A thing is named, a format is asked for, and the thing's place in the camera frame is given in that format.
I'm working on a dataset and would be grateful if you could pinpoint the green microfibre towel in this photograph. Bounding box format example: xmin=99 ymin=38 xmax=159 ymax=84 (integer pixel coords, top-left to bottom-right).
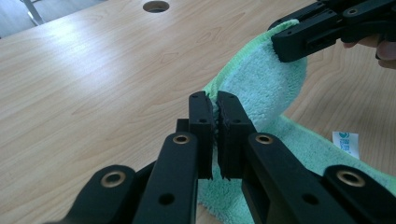
xmin=197 ymin=19 xmax=396 ymax=224

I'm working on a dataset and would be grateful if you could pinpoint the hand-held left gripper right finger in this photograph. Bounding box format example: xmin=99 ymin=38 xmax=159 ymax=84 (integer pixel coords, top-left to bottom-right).
xmin=217 ymin=91 xmax=258 ymax=181

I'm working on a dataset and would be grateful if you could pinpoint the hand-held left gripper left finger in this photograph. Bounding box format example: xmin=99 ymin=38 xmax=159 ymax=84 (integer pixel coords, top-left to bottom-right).
xmin=188 ymin=91 xmax=216 ymax=181

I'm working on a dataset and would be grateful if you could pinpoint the white metal desk frame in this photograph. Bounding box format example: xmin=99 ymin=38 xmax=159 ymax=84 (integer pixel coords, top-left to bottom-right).
xmin=21 ymin=0 xmax=45 ymax=27

